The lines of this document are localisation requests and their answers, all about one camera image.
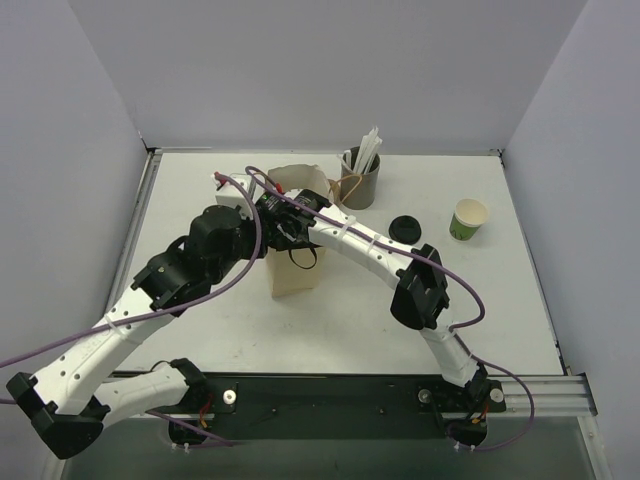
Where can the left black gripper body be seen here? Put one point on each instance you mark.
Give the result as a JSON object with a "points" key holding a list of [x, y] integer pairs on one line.
{"points": [[249, 240]]}

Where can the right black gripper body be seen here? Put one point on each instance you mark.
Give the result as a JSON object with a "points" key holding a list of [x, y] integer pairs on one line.
{"points": [[282, 220]]}

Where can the brown paper bag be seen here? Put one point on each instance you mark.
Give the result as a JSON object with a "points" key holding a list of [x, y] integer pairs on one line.
{"points": [[294, 265]]}

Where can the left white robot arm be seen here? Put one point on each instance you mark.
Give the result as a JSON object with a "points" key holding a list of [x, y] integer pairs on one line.
{"points": [[69, 403]]}

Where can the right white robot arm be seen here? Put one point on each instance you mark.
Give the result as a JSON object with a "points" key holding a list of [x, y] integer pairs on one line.
{"points": [[415, 276]]}

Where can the grey straw holder cup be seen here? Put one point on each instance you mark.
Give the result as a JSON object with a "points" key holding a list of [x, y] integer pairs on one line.
{"points": [[357, 191]]}

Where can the white wrapped straw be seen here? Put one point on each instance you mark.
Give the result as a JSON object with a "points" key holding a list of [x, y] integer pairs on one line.
{"points": [[367, 151]]}

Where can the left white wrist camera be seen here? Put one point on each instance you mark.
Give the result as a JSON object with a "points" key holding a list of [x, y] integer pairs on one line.
{"points": [[230, 196]]}

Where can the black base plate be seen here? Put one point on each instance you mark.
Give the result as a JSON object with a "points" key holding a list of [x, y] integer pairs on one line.
{"points": [[325, 422]]}

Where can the aluminium frame rail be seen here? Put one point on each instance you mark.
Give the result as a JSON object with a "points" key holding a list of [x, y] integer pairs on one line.
{"points": [[547, 395]]}

